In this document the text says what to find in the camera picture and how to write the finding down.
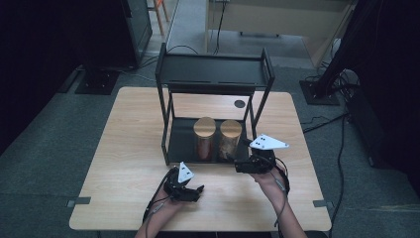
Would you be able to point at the beige desk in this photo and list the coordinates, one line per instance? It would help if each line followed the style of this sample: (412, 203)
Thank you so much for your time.
(264, 16)

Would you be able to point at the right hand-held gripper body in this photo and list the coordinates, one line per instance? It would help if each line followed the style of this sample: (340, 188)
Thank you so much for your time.
(257, 163)

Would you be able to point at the glass jar with brown contents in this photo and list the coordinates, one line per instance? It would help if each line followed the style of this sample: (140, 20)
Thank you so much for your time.
(230, 129)

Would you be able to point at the black metal two-tier rack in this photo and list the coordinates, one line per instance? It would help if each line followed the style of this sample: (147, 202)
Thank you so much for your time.
(185, 142)

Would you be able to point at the black curtain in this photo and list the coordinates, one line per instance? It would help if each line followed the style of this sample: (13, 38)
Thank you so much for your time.
(393, 66)
(39, 49)

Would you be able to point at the black cabinet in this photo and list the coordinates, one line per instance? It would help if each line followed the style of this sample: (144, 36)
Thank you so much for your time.
(140, 26)

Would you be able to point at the wooden stool leg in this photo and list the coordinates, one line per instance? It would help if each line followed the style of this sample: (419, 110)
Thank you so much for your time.
(160, 20)

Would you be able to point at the person's right hand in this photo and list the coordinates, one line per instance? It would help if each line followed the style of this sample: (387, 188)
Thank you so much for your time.
(272, 185)

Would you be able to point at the person's left hand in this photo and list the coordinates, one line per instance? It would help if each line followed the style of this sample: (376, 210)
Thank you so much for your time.
(165, 205)

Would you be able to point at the black stand base plate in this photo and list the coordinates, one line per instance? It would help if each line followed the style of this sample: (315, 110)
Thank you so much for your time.
(317, 96)
(97, 82)

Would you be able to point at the black round table grommet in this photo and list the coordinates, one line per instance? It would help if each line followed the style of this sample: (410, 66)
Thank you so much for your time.
(239, 103)

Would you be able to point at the black equipment case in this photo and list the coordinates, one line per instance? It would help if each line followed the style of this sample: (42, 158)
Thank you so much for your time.
(366, 132)

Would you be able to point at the glass jar with red contents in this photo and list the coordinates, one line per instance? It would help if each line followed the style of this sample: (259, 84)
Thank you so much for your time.
(204, 127)

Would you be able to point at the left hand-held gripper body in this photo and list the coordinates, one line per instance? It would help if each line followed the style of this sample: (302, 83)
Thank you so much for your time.
(180, 194)

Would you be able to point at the grey table edge bracket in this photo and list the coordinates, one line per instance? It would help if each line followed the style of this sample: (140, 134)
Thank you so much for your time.
(320, 203)
(81, 200)

